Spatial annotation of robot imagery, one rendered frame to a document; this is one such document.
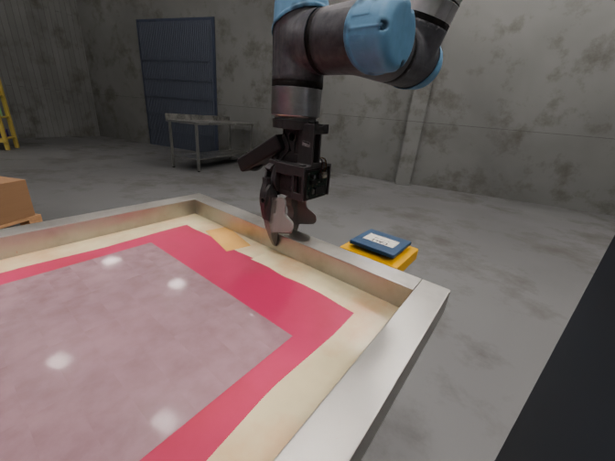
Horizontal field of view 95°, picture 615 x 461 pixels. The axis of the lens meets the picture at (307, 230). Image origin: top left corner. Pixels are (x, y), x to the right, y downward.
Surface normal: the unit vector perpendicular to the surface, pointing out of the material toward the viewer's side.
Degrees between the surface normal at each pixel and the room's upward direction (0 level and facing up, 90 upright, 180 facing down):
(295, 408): 1
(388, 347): 1
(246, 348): 1
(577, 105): 90
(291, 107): 91
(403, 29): 90
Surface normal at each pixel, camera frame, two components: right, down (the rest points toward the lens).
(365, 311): 0.07, -0.92
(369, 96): -0.38, 0.32
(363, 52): -0.57, 0.74
